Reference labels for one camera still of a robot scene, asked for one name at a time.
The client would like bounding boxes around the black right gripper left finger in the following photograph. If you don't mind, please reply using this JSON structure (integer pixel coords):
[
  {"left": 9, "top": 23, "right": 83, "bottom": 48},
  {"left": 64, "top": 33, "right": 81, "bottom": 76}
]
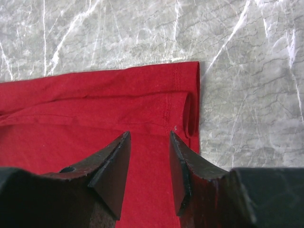
[{"left": 0, "top": 132, "right": 131, "bottom": 228}]

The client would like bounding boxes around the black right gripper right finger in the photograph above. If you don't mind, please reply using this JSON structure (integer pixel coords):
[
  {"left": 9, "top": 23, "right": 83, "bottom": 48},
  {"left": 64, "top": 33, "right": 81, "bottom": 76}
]
[{"left": 170, "top": 132, "right": 304, "bottom": 228}]

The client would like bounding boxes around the red t shirt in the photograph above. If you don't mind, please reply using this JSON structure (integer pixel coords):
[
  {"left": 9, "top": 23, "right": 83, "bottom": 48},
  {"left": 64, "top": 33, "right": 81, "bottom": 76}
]
[{"left": 0, "top": 62, "right": 200, "bottom": 228}]

